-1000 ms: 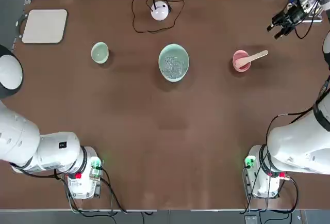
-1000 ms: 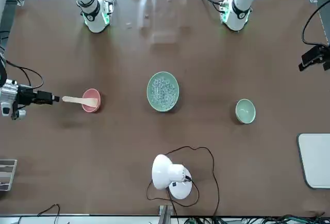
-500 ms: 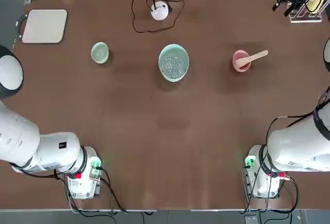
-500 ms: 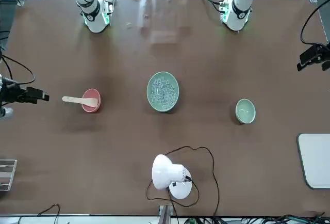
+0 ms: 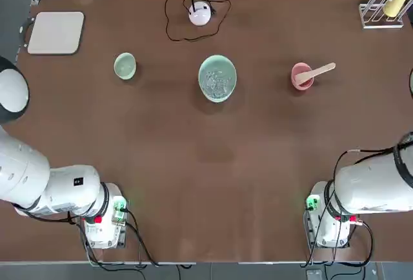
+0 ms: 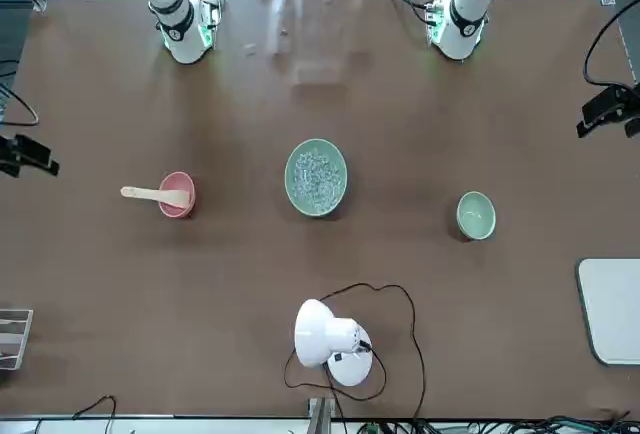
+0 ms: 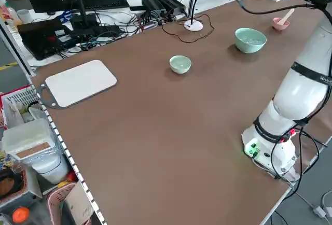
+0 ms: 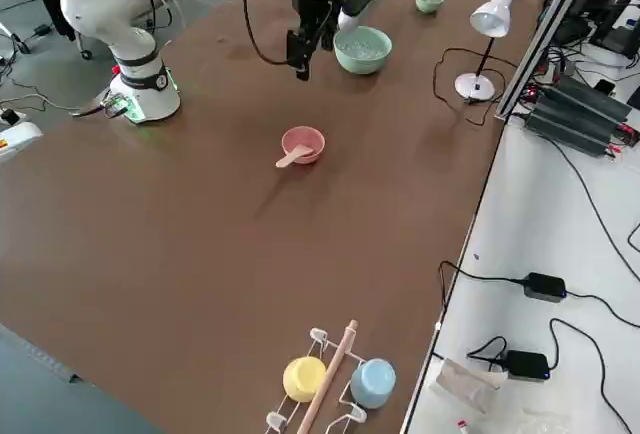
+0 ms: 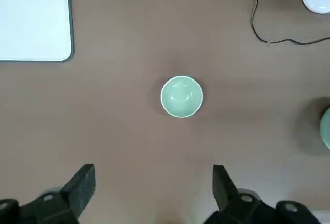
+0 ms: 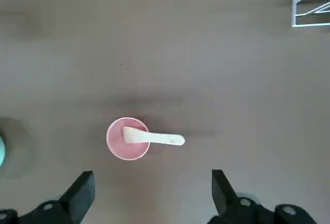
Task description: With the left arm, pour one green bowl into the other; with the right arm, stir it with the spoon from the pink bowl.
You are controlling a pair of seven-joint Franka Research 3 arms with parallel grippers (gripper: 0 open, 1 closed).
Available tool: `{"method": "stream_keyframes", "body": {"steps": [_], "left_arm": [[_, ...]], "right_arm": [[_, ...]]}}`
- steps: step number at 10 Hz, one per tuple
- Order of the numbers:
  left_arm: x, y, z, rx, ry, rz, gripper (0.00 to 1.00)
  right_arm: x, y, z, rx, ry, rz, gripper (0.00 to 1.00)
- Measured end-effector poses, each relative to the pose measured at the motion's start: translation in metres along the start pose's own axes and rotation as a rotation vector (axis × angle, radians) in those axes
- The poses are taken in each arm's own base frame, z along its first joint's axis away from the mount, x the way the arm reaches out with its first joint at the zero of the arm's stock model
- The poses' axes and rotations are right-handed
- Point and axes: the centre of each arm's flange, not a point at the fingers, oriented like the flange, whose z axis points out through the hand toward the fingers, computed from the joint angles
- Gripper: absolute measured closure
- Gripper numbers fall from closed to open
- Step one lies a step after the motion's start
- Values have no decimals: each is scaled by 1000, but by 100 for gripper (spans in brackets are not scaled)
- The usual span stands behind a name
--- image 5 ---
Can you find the clear glass beads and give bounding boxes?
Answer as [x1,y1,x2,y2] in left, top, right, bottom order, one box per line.
[203,68,231,97]

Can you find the small green bowl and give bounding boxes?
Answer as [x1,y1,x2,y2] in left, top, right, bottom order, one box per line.
[113,52,137,81]

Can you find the light wooden spoon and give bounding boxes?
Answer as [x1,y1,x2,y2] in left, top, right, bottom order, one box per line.
[295,62,337,83]

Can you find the large green bowl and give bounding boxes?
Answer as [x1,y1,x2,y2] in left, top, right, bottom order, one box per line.
[197,54,238,103]

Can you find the pink bowl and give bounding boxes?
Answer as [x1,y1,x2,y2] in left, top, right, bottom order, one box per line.
[290,62,316,91]

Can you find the white rounded tray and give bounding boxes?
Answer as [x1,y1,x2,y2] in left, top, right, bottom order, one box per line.
[26,11,85,55]

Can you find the yellow cup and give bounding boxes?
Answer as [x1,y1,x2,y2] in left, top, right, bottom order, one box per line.
[383,0,407,18]

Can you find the black lamp cable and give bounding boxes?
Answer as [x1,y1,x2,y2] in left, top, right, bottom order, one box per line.
[164,0,232,43]

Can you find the black left base cable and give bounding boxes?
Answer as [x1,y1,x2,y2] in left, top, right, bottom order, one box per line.
[122,207,162,267]

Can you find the black base cable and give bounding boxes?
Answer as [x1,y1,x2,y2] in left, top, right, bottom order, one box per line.
[122,207,162,267]
[354,220,375,268]

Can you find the white wire cup rack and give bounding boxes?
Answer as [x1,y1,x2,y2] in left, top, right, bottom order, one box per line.
[358,0,406,29]

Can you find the black right base cable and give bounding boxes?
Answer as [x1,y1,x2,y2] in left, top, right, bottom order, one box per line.
[354,220,375,268]

